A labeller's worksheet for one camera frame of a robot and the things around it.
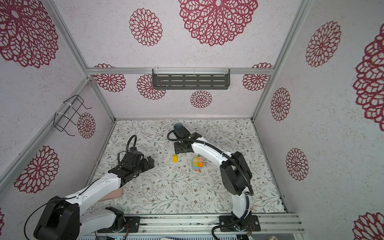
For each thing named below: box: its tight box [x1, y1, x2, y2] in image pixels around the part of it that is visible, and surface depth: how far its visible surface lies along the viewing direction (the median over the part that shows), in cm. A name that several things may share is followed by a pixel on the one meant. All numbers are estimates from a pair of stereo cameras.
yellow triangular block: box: [172, 154, 179, 163], surface depth 99 cm
